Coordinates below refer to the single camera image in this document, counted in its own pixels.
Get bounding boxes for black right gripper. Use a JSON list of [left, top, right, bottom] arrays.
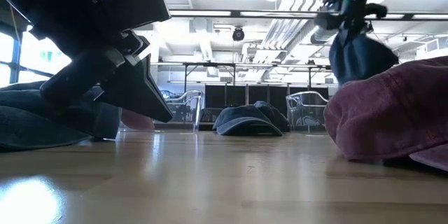
[[314, 0, 389, 41]]

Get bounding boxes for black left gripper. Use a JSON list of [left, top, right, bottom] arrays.
[[39, 29, 175, 124]]

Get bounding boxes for maroon hat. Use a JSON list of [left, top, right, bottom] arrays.
[[323, 55, 448, 172], [120, 108, 155, 131]]

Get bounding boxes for light blue denim hat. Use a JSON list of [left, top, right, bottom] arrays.
[[328, 29, 400, 87]]

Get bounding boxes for dark navy hat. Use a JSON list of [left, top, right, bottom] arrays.
[[213, 104, 284, 137]]

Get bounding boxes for dark grey-green hat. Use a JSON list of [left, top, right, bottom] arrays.
[[0, 80, 122, 152]]

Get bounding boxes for clear plastic bin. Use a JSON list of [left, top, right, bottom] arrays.
[[286, 90, 330, 134], [118, 89, 204, 134]]

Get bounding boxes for white air conditioning unit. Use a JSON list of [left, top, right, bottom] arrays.
[[415, 36, 448, 60]]

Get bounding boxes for black partition panels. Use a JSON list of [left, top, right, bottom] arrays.
[[204, 83, 330, 126]]

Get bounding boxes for overhead light bar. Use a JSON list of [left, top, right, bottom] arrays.
[[169, 8, 448, 21]]

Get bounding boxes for large window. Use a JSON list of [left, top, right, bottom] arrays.
[[0, 31, 73, 88]]

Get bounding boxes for silver ventilation duct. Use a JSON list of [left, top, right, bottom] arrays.
[[309, 20, 339, 45]]

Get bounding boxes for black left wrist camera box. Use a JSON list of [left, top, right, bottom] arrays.
[[99, 0, 172, 32]]

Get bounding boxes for black round ceiling camera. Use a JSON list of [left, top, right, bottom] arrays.
[[232, 27, 246, 42]]

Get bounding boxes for yellow hanging cable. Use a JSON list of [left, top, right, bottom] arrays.
[[9, 6, 18, 41]]

